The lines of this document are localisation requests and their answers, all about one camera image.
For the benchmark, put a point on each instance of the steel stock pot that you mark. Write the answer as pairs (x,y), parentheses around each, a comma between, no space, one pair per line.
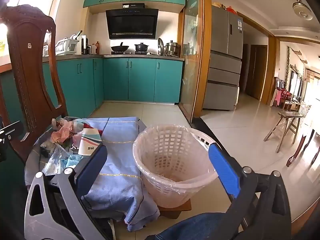
(172,48)

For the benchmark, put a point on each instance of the steel pot lid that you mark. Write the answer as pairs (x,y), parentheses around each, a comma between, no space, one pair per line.
(160,47)

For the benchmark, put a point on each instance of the person's leg in jeans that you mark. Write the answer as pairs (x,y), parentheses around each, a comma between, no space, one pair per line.
(190,227)

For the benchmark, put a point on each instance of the silver refrigerator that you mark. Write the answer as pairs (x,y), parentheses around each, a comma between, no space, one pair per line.
(222,80)

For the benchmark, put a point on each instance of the brown bottle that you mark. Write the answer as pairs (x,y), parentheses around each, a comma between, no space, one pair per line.
(97,48)

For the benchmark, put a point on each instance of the white dish rack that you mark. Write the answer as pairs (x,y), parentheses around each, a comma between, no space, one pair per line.
(66,47)

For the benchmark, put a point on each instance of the round ceiling lamp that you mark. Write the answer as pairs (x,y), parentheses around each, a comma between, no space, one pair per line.
(302,9)

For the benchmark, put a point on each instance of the pink hanging cloth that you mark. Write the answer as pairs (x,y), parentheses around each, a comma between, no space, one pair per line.
(277,97)

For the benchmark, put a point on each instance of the tall wooden stool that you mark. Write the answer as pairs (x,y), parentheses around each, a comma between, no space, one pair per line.
(287,115)

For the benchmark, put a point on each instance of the carved wooden chair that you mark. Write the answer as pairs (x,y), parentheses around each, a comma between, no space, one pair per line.
(30,80)

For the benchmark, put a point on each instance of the blue face mask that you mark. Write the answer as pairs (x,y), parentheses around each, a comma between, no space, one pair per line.
(73,160)

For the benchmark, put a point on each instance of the black cooking pot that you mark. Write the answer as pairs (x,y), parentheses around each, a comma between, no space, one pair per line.
(141,48)

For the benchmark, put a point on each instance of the green foil bag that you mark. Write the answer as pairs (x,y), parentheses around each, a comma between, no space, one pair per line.
(46,148)

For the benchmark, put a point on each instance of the white knife holder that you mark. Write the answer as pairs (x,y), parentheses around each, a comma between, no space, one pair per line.
(84,43)

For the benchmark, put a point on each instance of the gas stove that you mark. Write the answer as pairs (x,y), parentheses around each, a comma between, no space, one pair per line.
(130,52)

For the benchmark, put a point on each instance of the black range hood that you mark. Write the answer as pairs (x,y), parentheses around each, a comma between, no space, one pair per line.
(131,23)

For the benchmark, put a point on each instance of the black wok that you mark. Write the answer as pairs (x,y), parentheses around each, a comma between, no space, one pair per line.
(120,48)

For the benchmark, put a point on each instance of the clear plastic bag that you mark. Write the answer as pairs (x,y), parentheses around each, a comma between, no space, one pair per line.
(53,162)

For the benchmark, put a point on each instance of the pink paper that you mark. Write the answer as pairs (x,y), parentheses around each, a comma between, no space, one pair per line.
(62,135)

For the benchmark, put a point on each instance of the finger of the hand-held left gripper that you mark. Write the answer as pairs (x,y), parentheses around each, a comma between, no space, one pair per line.
(10,130)

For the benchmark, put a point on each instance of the wooden framed glass door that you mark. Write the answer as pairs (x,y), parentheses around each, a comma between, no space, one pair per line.
(192,55)

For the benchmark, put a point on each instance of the pink plastic wastebasket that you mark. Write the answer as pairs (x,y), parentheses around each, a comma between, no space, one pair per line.
(175,190)

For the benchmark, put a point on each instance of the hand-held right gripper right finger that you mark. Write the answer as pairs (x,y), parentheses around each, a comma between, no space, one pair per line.
(223,166)

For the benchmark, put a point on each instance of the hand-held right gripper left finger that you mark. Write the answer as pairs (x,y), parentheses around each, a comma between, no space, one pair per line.
(92,165)

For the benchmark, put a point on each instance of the green vine garland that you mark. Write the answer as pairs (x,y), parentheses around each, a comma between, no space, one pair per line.
(287,62)

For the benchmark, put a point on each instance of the low wooden stool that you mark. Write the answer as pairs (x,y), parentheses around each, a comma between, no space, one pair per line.
(175,211)

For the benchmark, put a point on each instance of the brown wooden door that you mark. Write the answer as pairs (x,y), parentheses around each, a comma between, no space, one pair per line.
(257,72)

